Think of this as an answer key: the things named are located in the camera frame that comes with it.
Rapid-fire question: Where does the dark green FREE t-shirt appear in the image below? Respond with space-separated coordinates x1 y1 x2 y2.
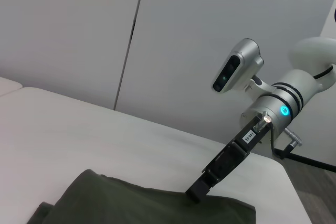
26 168 257 224

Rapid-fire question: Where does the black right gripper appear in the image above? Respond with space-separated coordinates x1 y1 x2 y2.
184 115 274 204

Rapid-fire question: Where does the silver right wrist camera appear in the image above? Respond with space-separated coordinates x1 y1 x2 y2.
212 38 265 94

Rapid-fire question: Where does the silver camera mounting bracket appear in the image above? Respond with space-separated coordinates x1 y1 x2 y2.
245 75 274 97

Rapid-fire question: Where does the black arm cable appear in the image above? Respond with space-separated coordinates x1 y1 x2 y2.
313 64 336 80

